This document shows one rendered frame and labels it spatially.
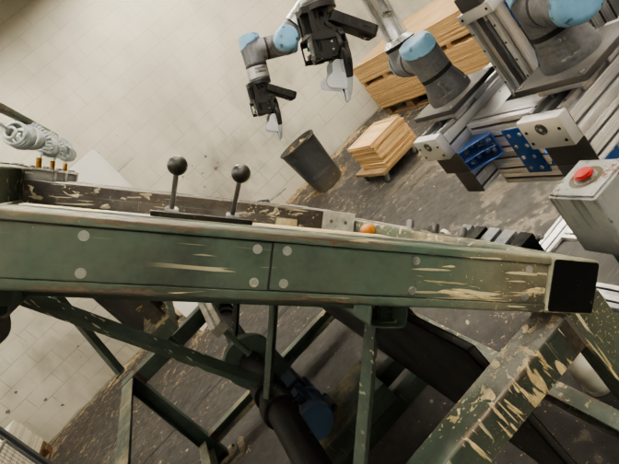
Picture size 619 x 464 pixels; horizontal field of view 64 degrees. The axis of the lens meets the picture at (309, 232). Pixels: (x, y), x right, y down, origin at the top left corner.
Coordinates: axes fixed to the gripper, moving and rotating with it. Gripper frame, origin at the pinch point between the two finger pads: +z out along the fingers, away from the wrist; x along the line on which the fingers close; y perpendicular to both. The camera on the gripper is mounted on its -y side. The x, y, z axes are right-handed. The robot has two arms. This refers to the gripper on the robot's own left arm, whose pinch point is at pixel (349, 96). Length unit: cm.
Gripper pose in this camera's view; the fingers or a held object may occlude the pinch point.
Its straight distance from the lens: 113.9
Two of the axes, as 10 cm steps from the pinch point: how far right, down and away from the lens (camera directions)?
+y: -9.1, 2.9, -2.9
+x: 3.3, 0.8, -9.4
